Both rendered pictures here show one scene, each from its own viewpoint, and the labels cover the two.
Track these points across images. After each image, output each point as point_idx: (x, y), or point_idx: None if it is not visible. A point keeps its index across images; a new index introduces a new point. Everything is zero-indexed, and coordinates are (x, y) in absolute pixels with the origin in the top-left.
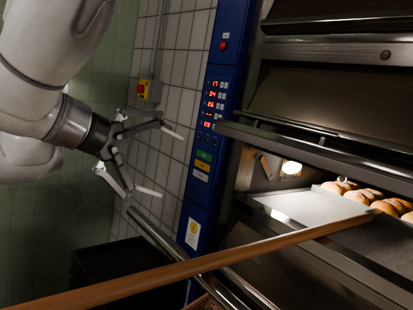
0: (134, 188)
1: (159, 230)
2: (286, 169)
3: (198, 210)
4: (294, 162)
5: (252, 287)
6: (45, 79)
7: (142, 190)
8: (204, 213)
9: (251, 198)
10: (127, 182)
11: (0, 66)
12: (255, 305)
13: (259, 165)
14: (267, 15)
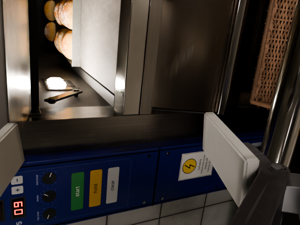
0: (262, 168)
1: (279, 109)
2: (60, 85)
3: (164, 168)
4: (48, 81)
5: (225, 39)
6: None
7: (241, 145)
8: (164, 154)
9: (115, 93)
10: (269, 196)
11: None
12: (240, 36)
13: (64, 103)
14: None
